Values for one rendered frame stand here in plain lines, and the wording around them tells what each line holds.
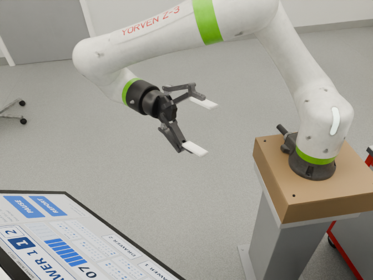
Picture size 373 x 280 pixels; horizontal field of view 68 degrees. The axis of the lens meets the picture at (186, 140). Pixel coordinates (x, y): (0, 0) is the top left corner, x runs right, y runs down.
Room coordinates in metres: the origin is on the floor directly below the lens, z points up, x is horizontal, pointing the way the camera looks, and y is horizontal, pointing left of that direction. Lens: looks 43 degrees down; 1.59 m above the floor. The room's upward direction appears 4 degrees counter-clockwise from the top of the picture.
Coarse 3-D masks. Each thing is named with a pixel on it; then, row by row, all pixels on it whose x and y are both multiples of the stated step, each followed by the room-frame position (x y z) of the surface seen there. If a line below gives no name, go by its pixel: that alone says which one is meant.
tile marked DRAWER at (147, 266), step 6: (138, 264) 0.25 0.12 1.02; (144, 264) 0.25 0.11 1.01; (150, 264) 0.25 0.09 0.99; (144, 270) 0.23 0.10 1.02; (150, 270) 0.24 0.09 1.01; (156, 270) 0.24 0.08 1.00; (162, 270) 0.24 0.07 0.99; (156, 276) 0.22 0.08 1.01; (162, 276) 0.23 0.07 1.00; (168, 276) 0.23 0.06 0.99
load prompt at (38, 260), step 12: (0, 228) 0.26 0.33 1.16; (12, 228) 0.27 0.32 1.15; (12, 240) 0.24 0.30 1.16; (24, 240) 0.25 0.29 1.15; (24, 252) 0.22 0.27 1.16; (36, 252) 0.22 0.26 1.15; (36, 264) 0.19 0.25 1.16; (48, 264) 0.20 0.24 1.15; (60, 264) 0.20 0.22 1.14; (48, 276) 0.18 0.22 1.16; (60, 276) 0.18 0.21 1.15; (72, 276) 0.18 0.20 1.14
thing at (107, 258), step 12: (60, 228) 0.30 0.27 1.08; (72, 228) 0.32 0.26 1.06; (84, 228) 0.33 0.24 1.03; (72, 240) 0.28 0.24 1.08; (84, 240) 0.28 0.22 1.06; (96, 240) 0.29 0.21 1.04; (84, 252) 0.25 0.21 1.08; (96, 252) 0.25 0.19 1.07; (108, 252) 0.26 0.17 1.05; (108, 264) 0.23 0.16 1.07; (120, 264) 0.23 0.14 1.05; (132, 264) 0.24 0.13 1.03; (120, 276) 0.20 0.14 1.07; (132, 276) 0.21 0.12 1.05; (144, 276) 0.22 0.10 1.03
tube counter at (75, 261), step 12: (36, 228) 0.29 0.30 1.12; (48, 228) 0.30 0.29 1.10; (48, 240) 0.26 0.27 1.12; (60, 240) 0.27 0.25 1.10; (60, 252) 0.23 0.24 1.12; (72, 252) 0.24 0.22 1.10; (72, 264) 0.21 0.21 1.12; (84, 264) 0.21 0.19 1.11; (84, 276) 0.19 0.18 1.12; (96, 276) 0.19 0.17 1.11
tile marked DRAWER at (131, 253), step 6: (108, 234) 0.33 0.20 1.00; (114, 234) 0.33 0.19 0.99; (108, 240) 0.31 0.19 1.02; (114, 240) 0.31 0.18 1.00; (120, 240) 0.32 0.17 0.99; (114, 246) 0.29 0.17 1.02; (120, 246) 0.29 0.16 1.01; (126, 246) 0.30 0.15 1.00; (126, 252) 0.28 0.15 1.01; (132, 252) 0.28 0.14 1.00; (138, 252) 0.29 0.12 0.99; (132, 258) 0.26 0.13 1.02
